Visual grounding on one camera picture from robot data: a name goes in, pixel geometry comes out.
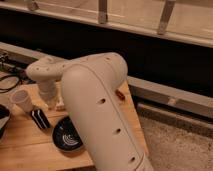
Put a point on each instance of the white snack package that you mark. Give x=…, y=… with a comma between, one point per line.
x=60, y=104

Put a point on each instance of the black striped eraser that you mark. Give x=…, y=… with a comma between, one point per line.
x=40, y=119

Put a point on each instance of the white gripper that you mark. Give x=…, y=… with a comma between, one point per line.
x=48, y=93

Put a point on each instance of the dark object at left edge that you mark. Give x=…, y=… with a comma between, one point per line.
x=4, y=117

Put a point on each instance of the white paper cup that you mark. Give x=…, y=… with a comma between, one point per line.
x=22, y=99

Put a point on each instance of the black round bowl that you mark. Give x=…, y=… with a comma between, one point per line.
x=65, y=137

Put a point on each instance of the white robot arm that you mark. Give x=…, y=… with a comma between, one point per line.
x=88, y=86

